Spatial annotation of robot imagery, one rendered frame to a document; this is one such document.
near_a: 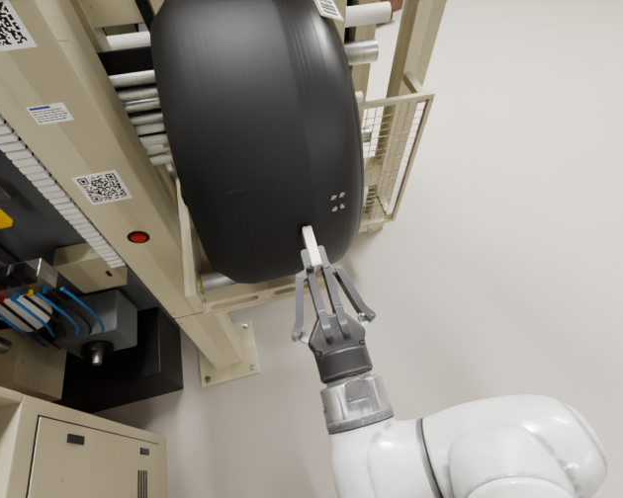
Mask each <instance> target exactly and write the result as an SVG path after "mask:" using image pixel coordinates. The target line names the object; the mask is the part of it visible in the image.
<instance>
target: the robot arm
mask: <svg viewBox="0 0 623 498"><path fill-rule="evenodd" d="M302 237H303V240H304V244H305V248H306V249H305V250H302V252H301V258H302V262H303V266H304V270H303V271H302V272H301V273H299V274H296V323H295V326H294V328H293V331H292V340H293V341H294V342H298V341H300V342H303V343H305V344H308V345H309V348H310V350H311V351H312V352H313V354H314V357H315V361H316V365H317V369H318V373H319V377H320V381H321V382H322V383H323V384H326V388H324V389H322V390H321V391H320V396H321V400H322V404H323V408H324V410H323V414H324V418H325V422H326V429H327V431H328V433H329V434H328V435H329V440H330V463H331V469H332V475H333V480H334V484H335V489H336V493H337V496H338V498H590V497H592V496H594V494H595V493H596V492H597V491H598V490H599V488H600V487H601V485H602V484H603V482H604V481H605V479H606V477H607V466H608V455H607V453H606V451H605V448H604V446H603V444H602V443H601V442H600V440H599V438H598V437H597V435H596V434H595V432H594V431H593V429H592V428H591V427H590V425H589V424H588V423H587V421H586V420H585V419H584V418H583V417H582V416H581V415H580V414H579V413H578V412H577V411H576V410H575V409H574V408H573V407H572V406H571V405H568V404H566V403H563V402H561V401H559V400H558V399H556V398H553V397H548V396H543V395H534V394H515V395H504V396H498V397H492V398H486V399H481V400H476V401H471V402H467V403H463V404H459V405H456V406H453V407H450V408H446V409H444V410H442V411H440V412H438V413H435V414H433V415H430V416H427V417H423V418H419V419H413V420H401V421H396V418H395V415H394V413H393V407H392V406H391V403H390V400H389V398H388V395H387V392H386V389H385V386H384V382H383V379H382V377H381V376H380V375H379V374H372V375H371V370H372V368H373V365H372V362H371V358H370V355H369V352H368V349H367V346H366V343H365V335H366V331H365V328H366V327H367V325H368V324H369V323H371V322H372V321H373V320H374V319H375V317H376V313H375V312H374V311H373V310H372V309H371V308H369V307H368V306H367V305H366V304H365V302H364V301H363V299H362V297H361V296H360V294H359V292H358V291H357V290H356V289H355V287H354V285H353V284H352V282H351V280H350V279H349V277H348V275H347V274H346V272H345V270H344V269H343V267H342V266H341V265H340V264H337V265H331V264H329V262H328V260H327V257H326V253H325V250H324V247H323V246H316V243H315V239H314V236H313V232H312V227H311V226H310V225H309V226H307V227H305V226H304V227H302ZM316 271H318V272H319V271H321V274H322V276H323V280H324V283H325V287H326V290H327V294H328V298H329V301H330V305H331V308H332V314H326V310H325V308H324V305H323V301H322V298H321V294H320V291H319V287H318V284H317V280H316V277H315V272H316ZM333 276H335V278H336V279H337V281H338V282H339V284H340V286H341V287H342V289H343V291H344V293H345V294H346V296H347V298H348V299H349V301H350V303H351V304H352V306H353V308H354V309H355V311H356V312H357V314H358V316H357V318H358V320H359V322H360V323H358V322H357V321H356V320H355V319H353V318H352V317H351V316H350V315H348V314H347V313H345V312H344V308H343V305H342V303H341V301H340V297H339V294H338V290H337V287H336V284H335V280H334V277H333ZM304 282H308V286H309V289H310V293H311V299H312V303H313V307H314V310H315V314H316V319H317V321H316V322H315V324H314V327H313V330H312V332H311V335H310V336H309V335H308V329H307V328H306V327H304Z"/></svg>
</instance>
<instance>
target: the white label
mask: <svg viewBox="0 0 623 498"><path fill-rule="evenodd" d="M313 1H314V3H315V5H316V7H317V9H318V11H319V13H320V15H321V16H324V17H327V18H330V19H334V20H337V21H341V22H343V21H344V20H343V18H342V16H341V14H340V12H339V10H338V8H337V6H336V4H335V3H334V1H333V0H313Z"/></svg>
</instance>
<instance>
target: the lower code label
mask: <svg viewBox="0 0 623 498"><path fill-rule="evenodd" d="M71 179H72V180H73V182H74V183H75V184H76V185H77V187H78V188H79V189H80V190H81V192H82V193H83V194H84V195H85V197H86V198H87V199H88V201H89V202H90V203H91V204H92V206H93V205H98V204H104V203H109V202H115V201H120V200H125V199H131V198H132V195H131V194H130V192H129V190H128V189H127V187H126V186H125V184H124V182H123V181H122V179H121V178H120V176H119V175H118V173H117V171H116V170H112V171H106V172H100V173H95V174H89V175H83V176H77V177H72V178H71Z"/></svg>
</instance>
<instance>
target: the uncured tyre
mask: <svg viewBox="0 0 623 498"><path fill-rule="evenodd" d="M150 46H151V55H152V63H153V69H154V75H155V81H156V86H157V91H158V97H159V102H160V107H161V112H162V116H163V120H164V125H165V129H166V134H167V138H168V142H169V146H170V150H171V154H172V157H173V161H174V165H175V168H176V172H177V175H178V179H179V182H180V185H181V188H182V192H183V195H184V198H185V201H186V204H187V206H188V209H189V212H190V215H191V217H192V220H193V222H194V225H195V228H196V231H197V233H198V236H199V238H200V241H201V243H202V246H203V248H204V250H205V253H206V255H207V257H208V259H209V261H210V263H211V264H212V266H213V267H214V269H215V270H216V271H217V272H219V273H221V274H222V275H224V276H226V277H228V278H229V279H231V280H233V281H235V282H237V283H238V284H257V283H261V282H266V281H270V280H274V279H279V278H283V277H288V276H291V275H295V274H299V273H297V271H300V270H304V266H303V262H302V258H301V252H302V250H305V249H306V248H305V244H304V240H303V237H302V227H304V226H305V227H307V226H309V225H310V226H311V229H312V232H313V236H314V239H315V243H316V246H323V247H324V250H325V253H326V257H327V260H328V262H329V264H331V265H332V264H334V263H335V262H337V261H339V260H341V259H342V257H343V256H344V254H345V253H346V251H347V250H348V248H349V247H350V245H351V244H352V242H353V241H354V239H355V238H356V236H357V234H358V231H359V228H360V225H361V220H362V214H363V205H364V184H365V180H364V154H363V141H362V132H361V125H360V117H359V110H358V104H357V99H356V93H355V88H354V83H353V79H352V74H351V70H350V66H349V62H348V59H347V55H346V52H345V48H344V45H343V42H342V39H341V37H340V34H339V31H338V30H337V28H336V25H335V23H334V21H333V19H330V18H327V17H324V16H321V15H320V13H319V11H318V9H317V7H316V5H315V3H314V1H313V0H164V2H163V4H162V5H161V7H160V9H159V10H158V12H157V14H156V16H155V17H154V19H153V21H152V22H151V25H150ZM269 184H274V186H272V187H267V188H262V189H257V190H251V191H246V192H241V193H236V194H230V195H228V194H227V192H232V191H237V190H242V189H248V188H253V187H258V186H263V185H269ZM343 189H346V200H347V209H346V210H343V211H341V212H338V213H335V214H330V204H329V193H334V192H337V191H340V190H343Z"/></svg>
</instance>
